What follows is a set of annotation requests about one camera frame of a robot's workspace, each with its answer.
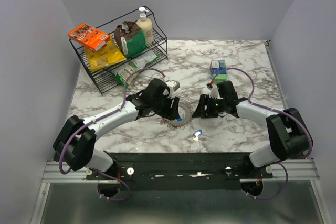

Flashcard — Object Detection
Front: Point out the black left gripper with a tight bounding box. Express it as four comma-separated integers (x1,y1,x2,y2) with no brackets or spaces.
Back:
151,92,180,121

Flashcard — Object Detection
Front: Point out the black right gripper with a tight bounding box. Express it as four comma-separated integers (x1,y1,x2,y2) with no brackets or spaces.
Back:
192,93,227,119

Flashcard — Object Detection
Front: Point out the metal disc with key rings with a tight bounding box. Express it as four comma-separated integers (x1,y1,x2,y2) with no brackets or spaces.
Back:
160,100,193,129

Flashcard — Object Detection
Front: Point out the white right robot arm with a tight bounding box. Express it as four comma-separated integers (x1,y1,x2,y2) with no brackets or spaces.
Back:
192,81,313,178

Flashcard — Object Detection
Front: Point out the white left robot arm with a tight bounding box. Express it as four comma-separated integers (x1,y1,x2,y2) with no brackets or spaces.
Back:
53,78,180,179

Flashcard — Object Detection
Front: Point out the blue green small box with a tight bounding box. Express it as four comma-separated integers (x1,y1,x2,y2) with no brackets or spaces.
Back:
209,60,227,84

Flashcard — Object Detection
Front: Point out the green white snack packet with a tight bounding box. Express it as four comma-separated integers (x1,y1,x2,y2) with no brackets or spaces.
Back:
112,50,159,85

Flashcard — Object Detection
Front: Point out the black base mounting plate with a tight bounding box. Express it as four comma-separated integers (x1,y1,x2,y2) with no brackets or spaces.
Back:
86,152,274,192

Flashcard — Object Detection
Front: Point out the brown and green bag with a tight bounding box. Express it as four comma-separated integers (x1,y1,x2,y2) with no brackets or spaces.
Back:
114,21,146,59

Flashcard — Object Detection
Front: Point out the yellow chips bag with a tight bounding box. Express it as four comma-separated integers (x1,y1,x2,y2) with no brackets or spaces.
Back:
84,35,126,71

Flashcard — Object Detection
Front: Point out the cream pump lotion bottle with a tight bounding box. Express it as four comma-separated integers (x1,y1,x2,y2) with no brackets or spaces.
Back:
136,7,154,45

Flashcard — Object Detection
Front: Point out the orange snack box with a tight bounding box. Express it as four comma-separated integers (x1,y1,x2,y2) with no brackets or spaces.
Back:
68,23,110,52

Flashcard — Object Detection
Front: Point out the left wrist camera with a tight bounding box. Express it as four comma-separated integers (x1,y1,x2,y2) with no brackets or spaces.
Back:
163,80,180,99

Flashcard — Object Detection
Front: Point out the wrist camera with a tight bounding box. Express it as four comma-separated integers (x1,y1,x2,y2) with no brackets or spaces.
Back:
207,83,219,99
163,80,180,99

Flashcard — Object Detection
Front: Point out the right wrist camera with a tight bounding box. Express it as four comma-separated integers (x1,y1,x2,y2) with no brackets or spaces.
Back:
207,83,219,99

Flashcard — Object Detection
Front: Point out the black wire shelf rack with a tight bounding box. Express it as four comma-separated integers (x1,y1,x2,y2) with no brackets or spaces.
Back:
68,6,167,94

